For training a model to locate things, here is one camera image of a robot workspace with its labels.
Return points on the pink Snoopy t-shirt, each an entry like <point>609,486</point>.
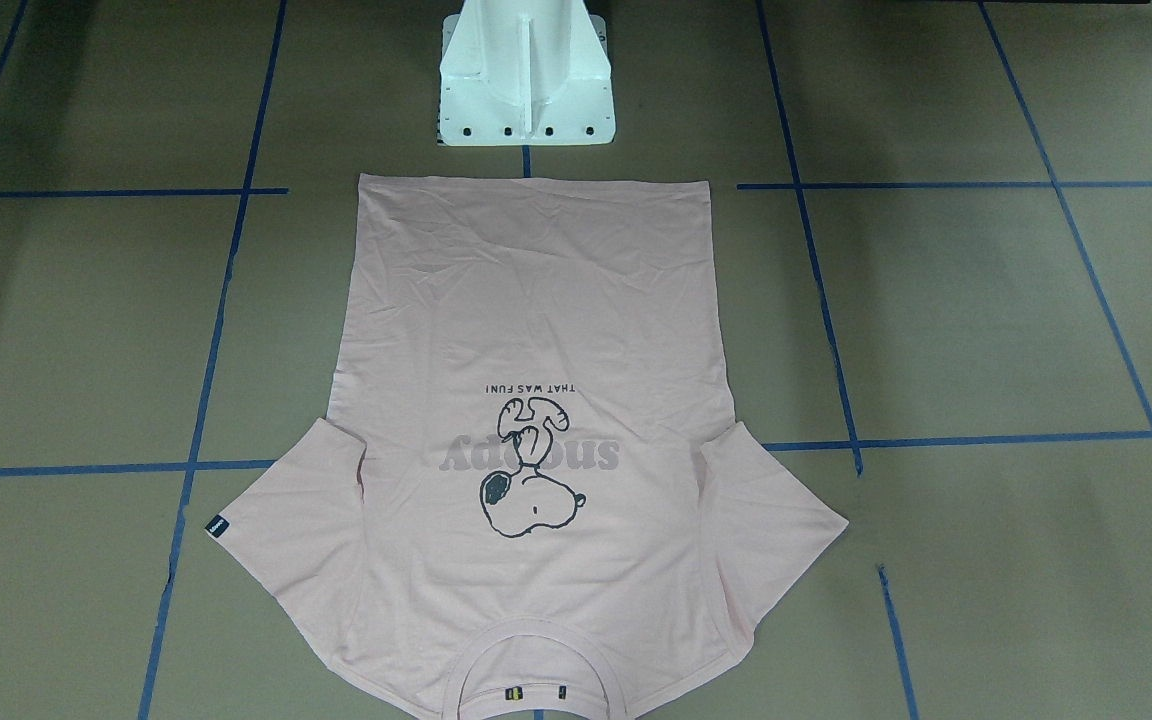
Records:
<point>529,489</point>

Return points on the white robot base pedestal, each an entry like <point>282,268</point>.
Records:
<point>515,73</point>

